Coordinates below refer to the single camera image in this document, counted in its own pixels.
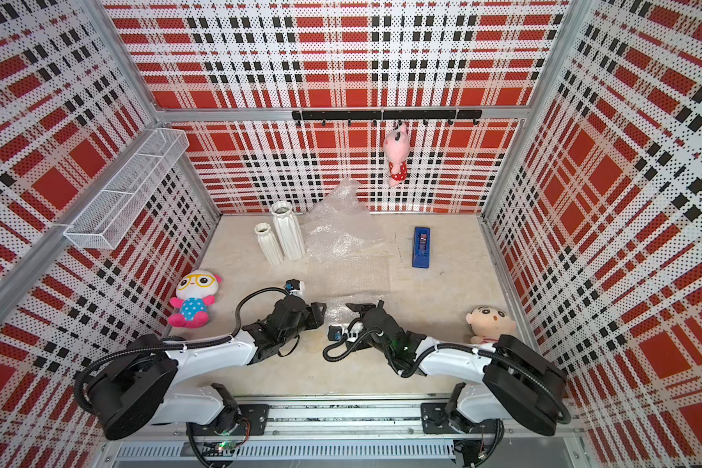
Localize doll head plush toy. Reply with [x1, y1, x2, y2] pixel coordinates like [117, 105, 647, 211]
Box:
[465, 306, 517, 344]

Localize pink hanging plush toy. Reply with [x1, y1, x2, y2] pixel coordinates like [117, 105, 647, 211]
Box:
[383, 124, 411, 187]

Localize blue box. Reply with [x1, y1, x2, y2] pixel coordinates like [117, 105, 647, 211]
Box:
[411, 226, 431, 269]

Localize metal base rail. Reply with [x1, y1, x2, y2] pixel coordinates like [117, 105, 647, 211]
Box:
[92, 394, 595, 467]

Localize tall white ribbed vase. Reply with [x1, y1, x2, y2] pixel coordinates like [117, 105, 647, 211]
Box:
[270, 201, 305, 261]

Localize owl plush toy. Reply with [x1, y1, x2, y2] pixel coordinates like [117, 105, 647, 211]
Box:
[169, 269, 222, 329]

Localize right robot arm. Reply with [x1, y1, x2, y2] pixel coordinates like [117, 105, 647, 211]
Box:
[323, 301, 573, 436]

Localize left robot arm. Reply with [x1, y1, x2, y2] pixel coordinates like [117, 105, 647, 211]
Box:
[73, 280, 327, 441]

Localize short white ribbed vase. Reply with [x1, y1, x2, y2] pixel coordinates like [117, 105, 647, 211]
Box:
[255, 222, 284, 266]

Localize black hook rail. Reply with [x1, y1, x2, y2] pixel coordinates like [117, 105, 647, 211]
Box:
[291, 108, 484, 125]

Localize clear wall shelf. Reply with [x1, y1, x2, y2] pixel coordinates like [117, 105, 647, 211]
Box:
[64, 128, 188, 250]

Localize crumpled bubble wrap pile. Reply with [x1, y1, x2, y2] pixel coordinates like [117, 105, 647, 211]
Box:
[300, 177, 384, 261]

